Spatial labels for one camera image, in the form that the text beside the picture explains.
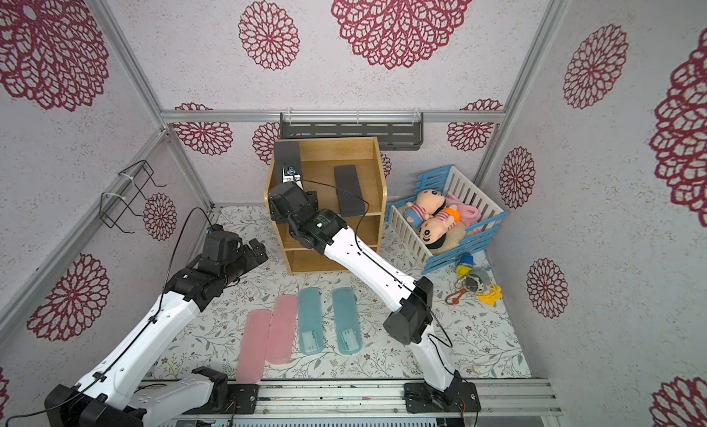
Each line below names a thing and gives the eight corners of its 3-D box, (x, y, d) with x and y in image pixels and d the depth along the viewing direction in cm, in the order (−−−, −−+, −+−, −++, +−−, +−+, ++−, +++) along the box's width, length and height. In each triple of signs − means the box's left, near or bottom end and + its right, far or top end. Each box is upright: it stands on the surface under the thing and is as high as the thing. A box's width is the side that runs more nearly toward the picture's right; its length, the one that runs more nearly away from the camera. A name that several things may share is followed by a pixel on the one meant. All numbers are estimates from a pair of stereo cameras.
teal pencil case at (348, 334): (337, 356, 83) (337, 354, 81) (332, 291, 97) (331, 288, 95) (362, 353, 84) (363, 351, 82) (354, 288, 97) (354, 286, 96)
